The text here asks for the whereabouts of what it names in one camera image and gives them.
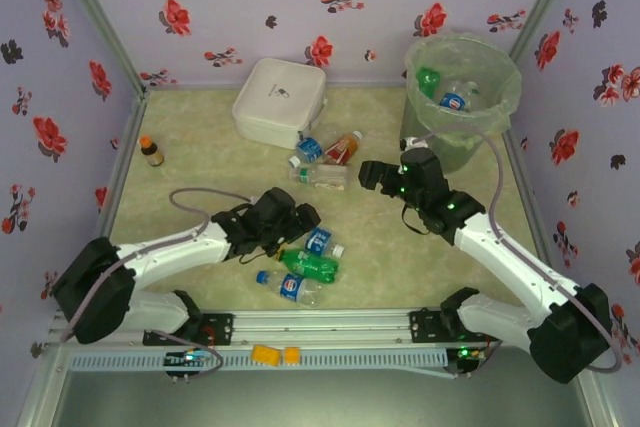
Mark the blue label bottle white cap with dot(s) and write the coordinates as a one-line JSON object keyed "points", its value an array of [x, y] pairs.
{"points": [[320, 241]]}

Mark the green bottle yellow cap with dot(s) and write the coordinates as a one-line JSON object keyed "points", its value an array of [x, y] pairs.
{"points": [[315, 264]]}

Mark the clear bottle green label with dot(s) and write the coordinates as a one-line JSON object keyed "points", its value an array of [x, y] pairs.
{"points": [[325, 178]]}

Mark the Pepsi bottle blue cap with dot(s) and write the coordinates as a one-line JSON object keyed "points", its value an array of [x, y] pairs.
{"points": [[292, 287], [452, 102]]}

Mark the green bottle orange cap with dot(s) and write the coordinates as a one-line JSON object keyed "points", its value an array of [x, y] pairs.
{"points": [[427, 79]]}

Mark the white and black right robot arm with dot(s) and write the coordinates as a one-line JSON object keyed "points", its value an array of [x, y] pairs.
{"points": [[500, 257]]}

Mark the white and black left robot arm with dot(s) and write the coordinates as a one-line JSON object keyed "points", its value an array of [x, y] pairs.
{"points": [[170, 252]]}

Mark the grey plastic bin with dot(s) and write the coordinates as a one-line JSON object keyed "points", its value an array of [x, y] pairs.
{"points": [[460, 157]]}

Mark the green plastic bin liner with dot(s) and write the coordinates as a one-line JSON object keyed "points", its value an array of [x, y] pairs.
{"points": [[500, 112]]}

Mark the red label drink bottle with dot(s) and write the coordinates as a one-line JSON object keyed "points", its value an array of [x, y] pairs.
{"points": [[340, 149]]}

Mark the crumpled blue label bottle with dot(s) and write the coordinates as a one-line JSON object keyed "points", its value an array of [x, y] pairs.
{"points": [[309, 149]]}

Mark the small yellow block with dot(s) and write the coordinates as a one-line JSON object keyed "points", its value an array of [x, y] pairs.
{"points": [[291, 355]]}

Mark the large yellow block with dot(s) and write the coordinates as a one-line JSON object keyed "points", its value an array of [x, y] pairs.
{"points": [[265, 354]]}

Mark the white zip case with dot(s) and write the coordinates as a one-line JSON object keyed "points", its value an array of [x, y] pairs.
{"points": [[280, 102]]}

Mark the small brown bottle orange cap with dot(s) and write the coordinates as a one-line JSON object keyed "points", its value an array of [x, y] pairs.
{"points": [[152, 154]]}

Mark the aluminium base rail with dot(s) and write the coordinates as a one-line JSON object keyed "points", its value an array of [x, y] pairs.
{"points": [[320, 327]]}

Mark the aluminium table side rail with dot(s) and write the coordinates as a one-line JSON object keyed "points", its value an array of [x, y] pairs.
{"points": [[527, 187], [122, 167]]}

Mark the aluminium frame post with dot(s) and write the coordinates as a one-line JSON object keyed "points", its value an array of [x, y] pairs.
{"points": [[545, 2], [100, 22]]}

